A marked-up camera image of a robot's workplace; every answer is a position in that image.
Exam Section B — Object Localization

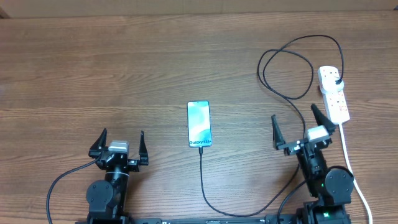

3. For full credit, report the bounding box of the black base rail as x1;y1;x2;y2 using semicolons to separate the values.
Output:
94;215;351;224

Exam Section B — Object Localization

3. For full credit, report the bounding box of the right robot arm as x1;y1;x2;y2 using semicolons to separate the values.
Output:
269;104;354;224

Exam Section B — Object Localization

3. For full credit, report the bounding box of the black USB charging cable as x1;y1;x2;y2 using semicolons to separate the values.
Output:
198;34;345;218

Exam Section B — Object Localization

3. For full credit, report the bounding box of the white charger plug adapter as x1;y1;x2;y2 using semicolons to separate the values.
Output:
320;76;345;95

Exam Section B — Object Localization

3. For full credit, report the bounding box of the blue Galaxy smartphone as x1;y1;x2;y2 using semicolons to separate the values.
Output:
187;101;212;147

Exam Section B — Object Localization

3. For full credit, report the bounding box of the white power strip cord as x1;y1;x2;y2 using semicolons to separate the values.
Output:
338;123;374;224

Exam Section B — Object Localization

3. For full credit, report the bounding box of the white power strip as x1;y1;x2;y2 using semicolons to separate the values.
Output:
317;66;350;125

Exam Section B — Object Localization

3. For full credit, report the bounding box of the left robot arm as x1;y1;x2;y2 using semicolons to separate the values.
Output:
86;129;149;224

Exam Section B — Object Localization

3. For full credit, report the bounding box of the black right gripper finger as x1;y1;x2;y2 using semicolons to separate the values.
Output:
271;114;285;150
311;104;336;134

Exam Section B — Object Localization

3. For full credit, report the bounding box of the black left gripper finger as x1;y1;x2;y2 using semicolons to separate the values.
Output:
88;128;107;157
138;131;149;166

